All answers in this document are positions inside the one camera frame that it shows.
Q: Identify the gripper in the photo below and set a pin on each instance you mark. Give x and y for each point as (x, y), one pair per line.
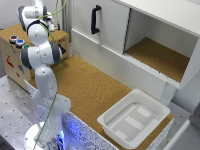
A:
(53, 22)

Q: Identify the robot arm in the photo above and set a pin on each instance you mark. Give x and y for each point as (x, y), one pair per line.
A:
(45, 80)

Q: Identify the green button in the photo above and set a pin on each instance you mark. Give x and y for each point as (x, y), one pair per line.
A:
(26, 46)

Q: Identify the blue button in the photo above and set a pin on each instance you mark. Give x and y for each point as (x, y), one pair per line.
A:
(20, 42)

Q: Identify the red button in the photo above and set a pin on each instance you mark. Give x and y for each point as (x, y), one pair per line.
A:
(13, 38)

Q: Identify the white sliding door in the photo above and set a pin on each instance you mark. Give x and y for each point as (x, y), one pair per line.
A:
(108, 25)

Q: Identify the white cabinet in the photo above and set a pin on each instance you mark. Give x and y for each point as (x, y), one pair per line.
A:
(146, 71)

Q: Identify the white plastic box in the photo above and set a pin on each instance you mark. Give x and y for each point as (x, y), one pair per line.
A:
(133, 118)

